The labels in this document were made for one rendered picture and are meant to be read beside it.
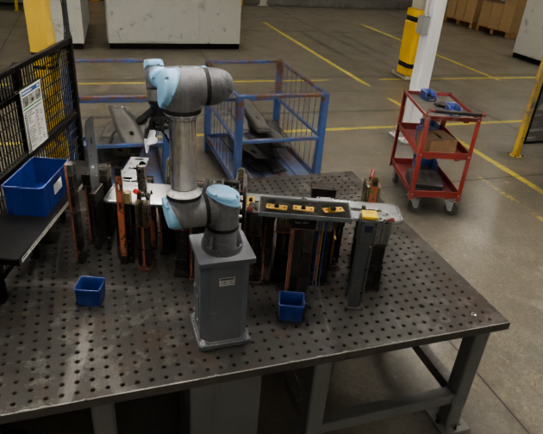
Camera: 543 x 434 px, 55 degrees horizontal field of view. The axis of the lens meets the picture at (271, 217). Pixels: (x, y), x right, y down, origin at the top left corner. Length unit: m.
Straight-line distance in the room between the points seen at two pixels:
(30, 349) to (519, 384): 2.51
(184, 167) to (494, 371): 2.29
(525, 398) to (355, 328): 1.32
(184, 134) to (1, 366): 1.08
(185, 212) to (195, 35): 8.71
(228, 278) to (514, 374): 2.01
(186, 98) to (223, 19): 8.83
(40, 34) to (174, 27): 7.46
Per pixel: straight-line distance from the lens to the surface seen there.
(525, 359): 3.56
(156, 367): 2.04
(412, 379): 3.14
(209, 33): 10.41
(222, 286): 1.92
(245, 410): 2.33
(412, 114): 6.45
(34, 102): 2.67
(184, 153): 1.69
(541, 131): 6.85
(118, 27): 10.17
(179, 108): 1.63
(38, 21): 2.91
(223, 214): 1.80
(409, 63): 9.49
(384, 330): 2.29
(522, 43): 12.76
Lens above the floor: 2.14
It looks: 29 degrees down
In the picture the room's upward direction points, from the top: 5 degrees clockwise
